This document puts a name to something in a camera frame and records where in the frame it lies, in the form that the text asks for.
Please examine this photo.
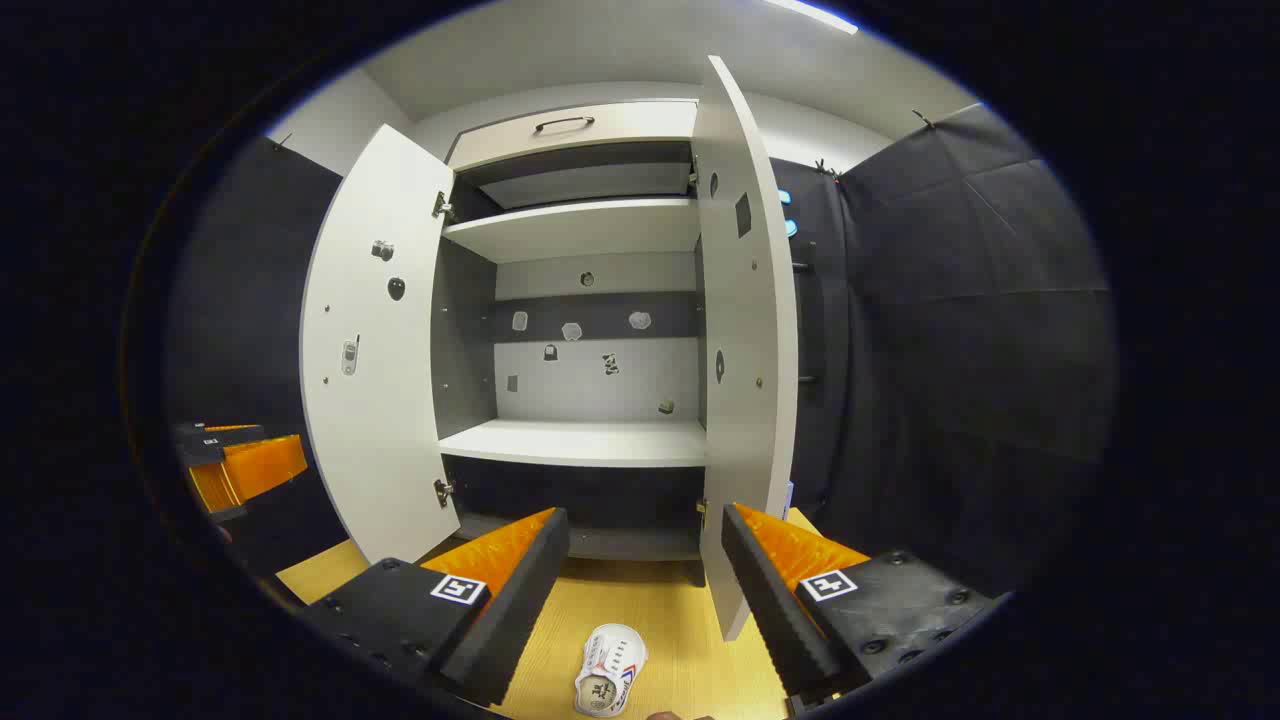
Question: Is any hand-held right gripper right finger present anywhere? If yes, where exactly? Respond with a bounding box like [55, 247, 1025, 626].
[720, 502, 998, 703]

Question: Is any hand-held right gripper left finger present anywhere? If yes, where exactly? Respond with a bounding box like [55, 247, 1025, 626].
[298, 506, 572, 709]

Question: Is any white canvas shoe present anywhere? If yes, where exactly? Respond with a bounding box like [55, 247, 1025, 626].
[573, 624, 648, 718]

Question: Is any white cabinet door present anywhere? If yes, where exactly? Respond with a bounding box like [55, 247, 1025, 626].
[692, 55, 799, 641]
[300, 123, 463, 566]

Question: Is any white cabinet shelf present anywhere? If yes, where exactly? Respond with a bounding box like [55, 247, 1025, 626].
[442, 197, 701, 264]
[438, 420, 709, 468]

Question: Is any white cabinet drawer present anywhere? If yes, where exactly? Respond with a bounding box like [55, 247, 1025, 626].
[447, 100, 698, 171]

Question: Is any black backdrop cloth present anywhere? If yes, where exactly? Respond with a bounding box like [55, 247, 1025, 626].
[163, 100, 1118, 601]

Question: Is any black door handle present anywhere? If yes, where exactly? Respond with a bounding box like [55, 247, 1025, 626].
[790, 240, 817, 393]

